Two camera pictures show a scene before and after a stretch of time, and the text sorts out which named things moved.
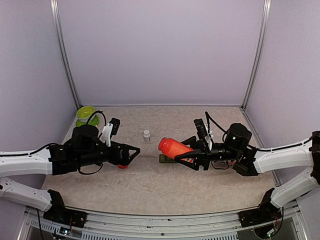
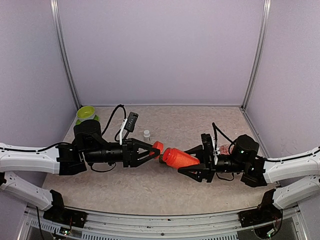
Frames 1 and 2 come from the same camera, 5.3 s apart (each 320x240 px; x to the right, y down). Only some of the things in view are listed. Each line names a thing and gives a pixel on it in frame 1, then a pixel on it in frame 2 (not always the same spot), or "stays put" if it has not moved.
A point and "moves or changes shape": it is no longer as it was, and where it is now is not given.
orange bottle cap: (122, 167) moves or changes shape
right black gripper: (202, 154) -> (206, 169)
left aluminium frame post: (56, 11) stays put
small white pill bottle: (146, 136) stays put
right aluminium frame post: (258, 53) stays put
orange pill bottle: (171, 148) moves or changes shape
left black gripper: (124, 160) -> (131, 160)
